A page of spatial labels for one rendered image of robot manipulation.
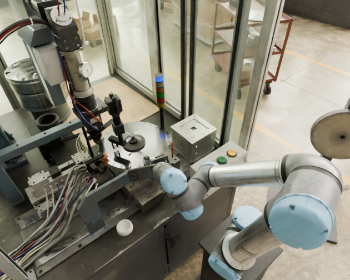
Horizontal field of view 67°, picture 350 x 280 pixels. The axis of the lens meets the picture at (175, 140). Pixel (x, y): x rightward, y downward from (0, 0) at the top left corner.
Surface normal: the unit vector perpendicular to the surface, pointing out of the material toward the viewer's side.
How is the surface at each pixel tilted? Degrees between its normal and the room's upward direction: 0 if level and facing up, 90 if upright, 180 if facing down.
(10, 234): 0
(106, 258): 0
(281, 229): 83
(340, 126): 86
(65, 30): 90
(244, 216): 7
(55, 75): 90
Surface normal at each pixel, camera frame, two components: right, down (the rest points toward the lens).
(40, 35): 0.63, 0.52
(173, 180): 0.33, 0.11
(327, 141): -0.36, 0.59
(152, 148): -0.02, -0.73
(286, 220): -0.54, 0.48
